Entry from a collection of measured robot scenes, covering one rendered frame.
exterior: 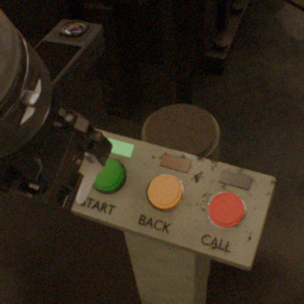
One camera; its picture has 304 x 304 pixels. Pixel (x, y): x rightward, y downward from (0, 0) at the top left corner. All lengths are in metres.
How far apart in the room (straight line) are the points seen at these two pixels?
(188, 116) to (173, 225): 0.24
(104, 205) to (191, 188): 0.11
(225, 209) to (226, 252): 0.05
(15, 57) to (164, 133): 0.47
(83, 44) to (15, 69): 0.14
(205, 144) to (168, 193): 0.17
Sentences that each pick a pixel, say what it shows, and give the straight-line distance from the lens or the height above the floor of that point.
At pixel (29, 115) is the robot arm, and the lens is 0.32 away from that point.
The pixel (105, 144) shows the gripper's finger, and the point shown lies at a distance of 0.44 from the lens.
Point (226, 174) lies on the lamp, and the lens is 0.57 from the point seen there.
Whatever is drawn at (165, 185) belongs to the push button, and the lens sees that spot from 0.57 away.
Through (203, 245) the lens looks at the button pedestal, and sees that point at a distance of 0.56.
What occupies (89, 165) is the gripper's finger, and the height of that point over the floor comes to 0.71.
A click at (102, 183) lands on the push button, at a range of 0.59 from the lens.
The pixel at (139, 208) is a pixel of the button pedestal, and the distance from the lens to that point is 0.58.
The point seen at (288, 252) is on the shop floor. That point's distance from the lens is 1.22.
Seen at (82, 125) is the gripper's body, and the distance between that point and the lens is 0.41.
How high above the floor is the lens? 1.09
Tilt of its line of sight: 53 degrees down
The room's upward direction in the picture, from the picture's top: 7 degrees counter-clockwise
